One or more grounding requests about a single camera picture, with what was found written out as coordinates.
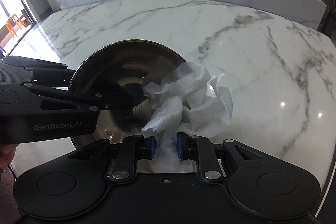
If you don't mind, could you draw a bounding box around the person left hand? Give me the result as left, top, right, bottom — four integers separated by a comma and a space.
0, 144, 18, 169

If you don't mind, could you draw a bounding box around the white paper towel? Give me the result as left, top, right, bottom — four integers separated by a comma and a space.
138, 62, 233, 173

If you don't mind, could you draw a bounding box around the orange stool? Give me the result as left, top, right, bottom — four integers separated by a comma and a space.
5, 14, 29, 38

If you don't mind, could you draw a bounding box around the blue steel bowl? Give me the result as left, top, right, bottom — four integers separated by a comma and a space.
69, 39, 185, 148

